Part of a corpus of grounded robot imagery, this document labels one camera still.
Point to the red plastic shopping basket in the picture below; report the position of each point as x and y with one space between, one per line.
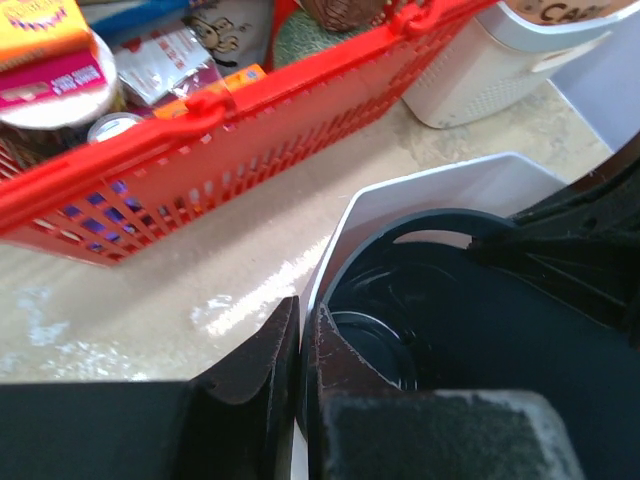
102 203

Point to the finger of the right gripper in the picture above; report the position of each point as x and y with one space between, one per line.
581 248

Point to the pink yellow snack box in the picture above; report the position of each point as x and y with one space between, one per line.
47 51

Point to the white octagonal bin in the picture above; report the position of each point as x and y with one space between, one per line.
500 185

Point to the white perforated storage basket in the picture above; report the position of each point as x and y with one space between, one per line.
498 59

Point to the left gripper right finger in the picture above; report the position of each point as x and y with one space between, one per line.
360 427

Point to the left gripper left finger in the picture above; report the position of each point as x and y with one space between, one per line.
232 421

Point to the orange translucent bucket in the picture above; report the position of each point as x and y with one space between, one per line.
558 12

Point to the dark blue bucket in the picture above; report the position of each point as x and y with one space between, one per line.
414 303

